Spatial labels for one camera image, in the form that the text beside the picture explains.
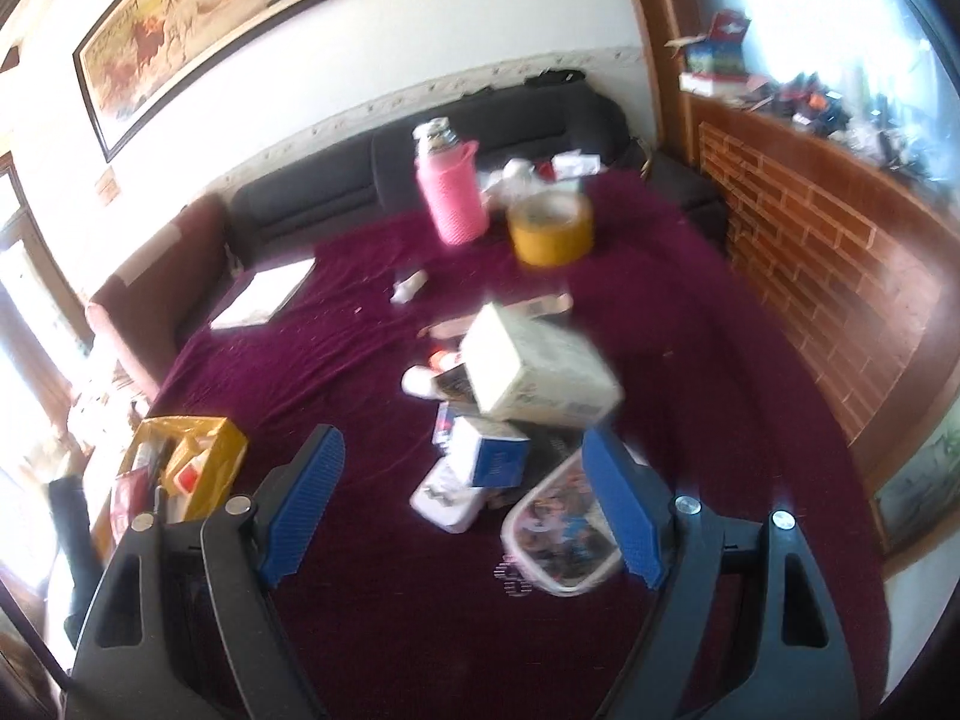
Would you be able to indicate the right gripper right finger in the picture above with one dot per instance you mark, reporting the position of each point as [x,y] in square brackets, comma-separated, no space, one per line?
[800,665]

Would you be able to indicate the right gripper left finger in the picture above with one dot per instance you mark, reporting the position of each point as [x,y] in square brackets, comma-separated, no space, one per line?
[182,624]

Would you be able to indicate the clear cartoon pencil case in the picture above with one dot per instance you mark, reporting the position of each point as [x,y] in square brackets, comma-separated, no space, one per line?
[557,536]

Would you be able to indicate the white case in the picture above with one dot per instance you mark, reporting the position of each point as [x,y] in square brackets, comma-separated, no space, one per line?
[445,502]

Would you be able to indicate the blue white small box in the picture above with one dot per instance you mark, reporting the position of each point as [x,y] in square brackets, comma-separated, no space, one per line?
[487,454]

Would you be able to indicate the white medicine box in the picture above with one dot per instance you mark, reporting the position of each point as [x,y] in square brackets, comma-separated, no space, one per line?
[529,370]

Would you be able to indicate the yellow storage box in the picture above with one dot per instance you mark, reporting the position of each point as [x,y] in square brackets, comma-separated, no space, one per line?
[192,460]

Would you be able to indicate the maroon armchair sofa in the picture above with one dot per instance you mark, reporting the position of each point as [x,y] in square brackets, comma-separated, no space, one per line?
[151,304]

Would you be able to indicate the white paper booklet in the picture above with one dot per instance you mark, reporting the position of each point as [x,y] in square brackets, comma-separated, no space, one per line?
[264,296]

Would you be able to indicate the maroon velvet table cloth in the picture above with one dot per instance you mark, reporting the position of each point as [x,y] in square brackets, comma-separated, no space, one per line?
[610,310]

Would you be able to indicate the small white bottle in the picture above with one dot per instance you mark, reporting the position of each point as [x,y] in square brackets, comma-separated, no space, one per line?
[405,290]

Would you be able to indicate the yellow tape roll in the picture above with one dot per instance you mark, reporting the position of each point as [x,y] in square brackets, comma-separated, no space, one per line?
[552,228]

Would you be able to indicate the pink sleeved water bottle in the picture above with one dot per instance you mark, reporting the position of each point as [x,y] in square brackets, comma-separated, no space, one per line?
[447,174]

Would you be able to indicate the colourful box on ledge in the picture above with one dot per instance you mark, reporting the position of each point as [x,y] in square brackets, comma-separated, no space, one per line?
[713,64]

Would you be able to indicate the framed horse painting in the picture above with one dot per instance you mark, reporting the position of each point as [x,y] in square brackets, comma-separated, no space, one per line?
[141,54]

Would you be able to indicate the brick pattern wall panel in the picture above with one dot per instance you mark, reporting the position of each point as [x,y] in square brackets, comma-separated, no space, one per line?
[861,272]

